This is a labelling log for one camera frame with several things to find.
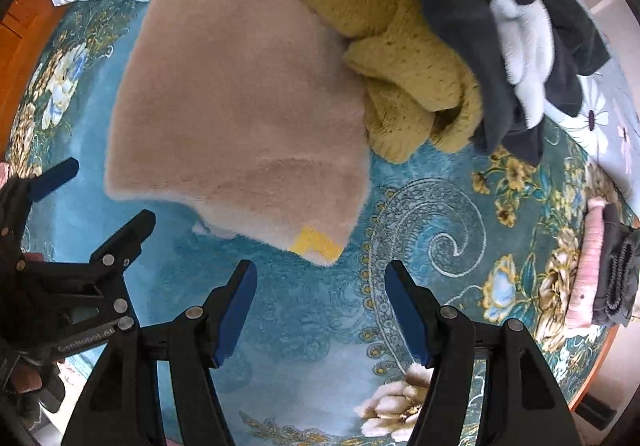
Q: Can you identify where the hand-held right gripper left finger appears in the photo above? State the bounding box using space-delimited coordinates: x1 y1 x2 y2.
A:
60 260 258 446

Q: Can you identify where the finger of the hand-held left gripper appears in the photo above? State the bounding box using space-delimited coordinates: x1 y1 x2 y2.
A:
0 157 81 238
25 209 157 316

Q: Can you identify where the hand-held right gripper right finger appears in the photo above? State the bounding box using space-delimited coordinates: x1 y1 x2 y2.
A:
384 260 583 446

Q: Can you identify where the beige fleece garment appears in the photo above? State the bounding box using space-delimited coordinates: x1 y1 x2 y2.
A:
104 0 371 269

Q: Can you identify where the teal floral blanket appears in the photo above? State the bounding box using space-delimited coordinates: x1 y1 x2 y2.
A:
7 0 626 446

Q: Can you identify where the folded pink garment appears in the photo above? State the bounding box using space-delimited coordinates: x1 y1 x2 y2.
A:
565 196 608 327

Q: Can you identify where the folded dark grey garment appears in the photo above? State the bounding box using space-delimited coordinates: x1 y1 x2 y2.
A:
592 203 640 327

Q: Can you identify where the mustard yellow knit sweater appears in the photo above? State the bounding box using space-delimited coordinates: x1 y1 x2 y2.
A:
278 0 485 164

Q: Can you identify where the white floral bed sheet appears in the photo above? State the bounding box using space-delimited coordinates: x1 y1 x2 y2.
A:
542 61 640 192

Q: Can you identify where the dark grey white-lined garment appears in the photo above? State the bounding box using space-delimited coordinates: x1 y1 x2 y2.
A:
392 0 612 167

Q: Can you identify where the wooden bed rail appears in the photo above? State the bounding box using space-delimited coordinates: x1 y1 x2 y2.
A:
570 326 621 414

